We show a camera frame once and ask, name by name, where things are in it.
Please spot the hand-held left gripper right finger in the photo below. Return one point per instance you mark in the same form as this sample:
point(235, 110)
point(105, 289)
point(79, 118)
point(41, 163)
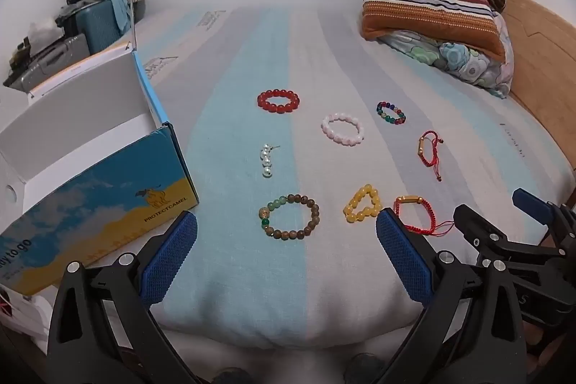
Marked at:
point(405, 258)

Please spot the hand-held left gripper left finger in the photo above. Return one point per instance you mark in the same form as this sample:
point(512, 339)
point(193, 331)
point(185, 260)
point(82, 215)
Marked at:
point(168, 258)

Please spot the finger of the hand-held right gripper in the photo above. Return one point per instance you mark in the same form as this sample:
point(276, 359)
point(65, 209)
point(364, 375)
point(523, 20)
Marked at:
point(531, 202)
point(472, 224)

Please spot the blue and yellow cardboard box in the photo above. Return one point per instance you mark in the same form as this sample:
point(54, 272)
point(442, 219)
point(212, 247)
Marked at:
point(90, 168)

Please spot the white pearl earring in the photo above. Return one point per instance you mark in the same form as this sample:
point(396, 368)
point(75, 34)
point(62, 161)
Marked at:
point(268, 172)

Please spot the floral pillow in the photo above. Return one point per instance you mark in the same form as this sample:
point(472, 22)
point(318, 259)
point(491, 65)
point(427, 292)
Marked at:
point(468, 64)

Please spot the wooden headboard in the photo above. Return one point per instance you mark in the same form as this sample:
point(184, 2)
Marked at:
point(540, 51)

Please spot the white cardboard box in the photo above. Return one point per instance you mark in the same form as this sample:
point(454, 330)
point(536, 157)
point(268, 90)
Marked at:
point(27, 312)

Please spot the striped bed sheet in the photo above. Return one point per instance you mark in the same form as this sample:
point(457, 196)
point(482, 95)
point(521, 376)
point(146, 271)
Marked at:
point(252, 51)

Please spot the striped pillow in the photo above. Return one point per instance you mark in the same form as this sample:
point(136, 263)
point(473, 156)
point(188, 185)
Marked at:
point(418, 6)

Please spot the grey case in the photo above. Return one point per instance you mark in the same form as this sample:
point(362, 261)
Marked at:
point(49, 60)

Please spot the blue suitcase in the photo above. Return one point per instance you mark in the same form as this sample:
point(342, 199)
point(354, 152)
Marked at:
point(96, 24)

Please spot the teal cloth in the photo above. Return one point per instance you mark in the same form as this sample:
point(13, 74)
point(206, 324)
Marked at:
point(119, 8)

